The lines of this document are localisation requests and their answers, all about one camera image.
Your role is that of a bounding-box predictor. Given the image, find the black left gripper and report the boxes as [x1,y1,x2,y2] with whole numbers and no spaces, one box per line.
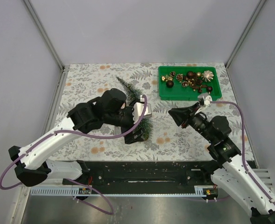
[105,99,146,143]

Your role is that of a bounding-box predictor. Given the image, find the frosted pine cone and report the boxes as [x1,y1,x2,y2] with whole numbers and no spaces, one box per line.
[176,74,183,82]

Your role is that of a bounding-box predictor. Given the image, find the floral paper mat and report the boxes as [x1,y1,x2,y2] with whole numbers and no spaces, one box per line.
[45,62,254,162]

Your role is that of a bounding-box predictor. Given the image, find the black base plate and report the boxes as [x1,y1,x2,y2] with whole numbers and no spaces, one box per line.
[76,160,220,195]

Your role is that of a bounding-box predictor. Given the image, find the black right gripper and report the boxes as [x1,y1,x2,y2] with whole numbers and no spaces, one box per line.
[167,102,215,142]

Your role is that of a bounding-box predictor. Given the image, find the dark brown bauble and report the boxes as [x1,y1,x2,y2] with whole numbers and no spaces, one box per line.
[166,80,174,88]

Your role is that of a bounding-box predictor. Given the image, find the small dark bauble right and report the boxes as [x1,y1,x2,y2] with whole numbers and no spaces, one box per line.
[206,86,213,92]

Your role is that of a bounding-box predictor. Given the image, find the green plastic tray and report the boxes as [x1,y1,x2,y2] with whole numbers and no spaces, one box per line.
[158,66,222,101]

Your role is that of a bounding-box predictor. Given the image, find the white slotted cable duct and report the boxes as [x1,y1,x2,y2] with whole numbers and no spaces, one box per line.
[30,187,91,196]

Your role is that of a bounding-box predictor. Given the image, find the small green christmas tree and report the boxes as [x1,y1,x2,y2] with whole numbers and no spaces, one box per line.
[116,77,153,145]

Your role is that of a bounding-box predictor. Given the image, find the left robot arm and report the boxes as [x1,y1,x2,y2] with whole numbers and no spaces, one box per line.
[9,88,148,187]

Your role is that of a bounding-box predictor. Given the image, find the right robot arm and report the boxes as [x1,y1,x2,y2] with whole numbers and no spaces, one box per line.
[169,103,275,224]

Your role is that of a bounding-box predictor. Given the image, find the brown bauble in tray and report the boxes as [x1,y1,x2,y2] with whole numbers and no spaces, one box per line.
[187,71,195,78]

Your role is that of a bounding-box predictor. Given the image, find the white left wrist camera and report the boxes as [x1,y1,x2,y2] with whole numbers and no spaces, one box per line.
[133,95,152,124]

